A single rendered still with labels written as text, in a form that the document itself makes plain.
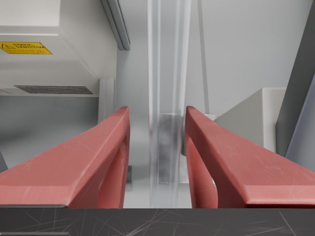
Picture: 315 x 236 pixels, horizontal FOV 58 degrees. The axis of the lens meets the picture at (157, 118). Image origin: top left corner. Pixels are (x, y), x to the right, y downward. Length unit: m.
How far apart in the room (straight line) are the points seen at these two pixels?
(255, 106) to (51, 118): 0.94
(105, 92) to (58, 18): 0.31
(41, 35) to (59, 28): 0.04
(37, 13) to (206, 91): 0.72
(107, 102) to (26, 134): 0.48
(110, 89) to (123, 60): 0.37
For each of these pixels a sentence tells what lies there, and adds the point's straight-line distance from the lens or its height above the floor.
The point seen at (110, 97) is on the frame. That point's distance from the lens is 0.75.
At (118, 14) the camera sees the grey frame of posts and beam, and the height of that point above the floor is 0.28.
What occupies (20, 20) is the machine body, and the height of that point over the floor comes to 0.62.
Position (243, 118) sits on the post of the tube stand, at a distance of 0.30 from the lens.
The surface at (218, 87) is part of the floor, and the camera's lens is 1.10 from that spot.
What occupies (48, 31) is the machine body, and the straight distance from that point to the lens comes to 0.52.
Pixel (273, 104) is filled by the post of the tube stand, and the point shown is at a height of 0.82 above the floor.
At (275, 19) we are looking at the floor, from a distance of 1.25.
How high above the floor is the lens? 1.04
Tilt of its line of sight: 82 degrees down
